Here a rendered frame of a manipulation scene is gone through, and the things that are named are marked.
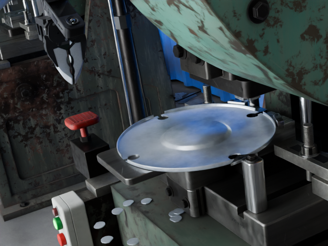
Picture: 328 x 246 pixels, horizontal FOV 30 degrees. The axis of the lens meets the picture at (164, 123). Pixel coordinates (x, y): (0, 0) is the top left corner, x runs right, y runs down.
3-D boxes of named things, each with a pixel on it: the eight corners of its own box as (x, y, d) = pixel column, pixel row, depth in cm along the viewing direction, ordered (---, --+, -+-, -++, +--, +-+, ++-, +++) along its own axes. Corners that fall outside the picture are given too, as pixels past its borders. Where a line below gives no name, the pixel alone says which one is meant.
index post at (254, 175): (256, 215, 98) (250, 160, 94) (244, 208, 100) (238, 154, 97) (269, 209, 99) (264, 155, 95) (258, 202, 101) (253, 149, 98)
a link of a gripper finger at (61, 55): (66, 79, 138) (57, 39, 135) (75, 85, 133) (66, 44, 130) (53, 83, 137) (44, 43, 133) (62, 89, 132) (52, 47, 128)
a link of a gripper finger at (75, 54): (79, 75, 139) (71, 36, 136) (88, 81, 134) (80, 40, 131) (66, 79, 138) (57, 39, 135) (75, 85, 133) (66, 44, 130)
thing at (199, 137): (218, 96, 130) (218, 93, 129) (310, 134, 105) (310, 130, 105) (93, 137, 118) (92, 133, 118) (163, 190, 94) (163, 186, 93)
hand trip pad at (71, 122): (77, 156, 135) (71, 125, 132) (69, 149, 140) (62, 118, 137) (107, 147, 138) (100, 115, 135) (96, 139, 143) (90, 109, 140)
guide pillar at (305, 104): (307, 143, 112) (302, 71, 107) (299, 140, 114) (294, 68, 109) (316, 139, 113) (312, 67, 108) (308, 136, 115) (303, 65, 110)
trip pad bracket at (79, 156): (100, 227, 138) (83, 148, 131) (84, 211, 146) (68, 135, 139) (124, 217, 140) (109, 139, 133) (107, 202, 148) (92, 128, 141)
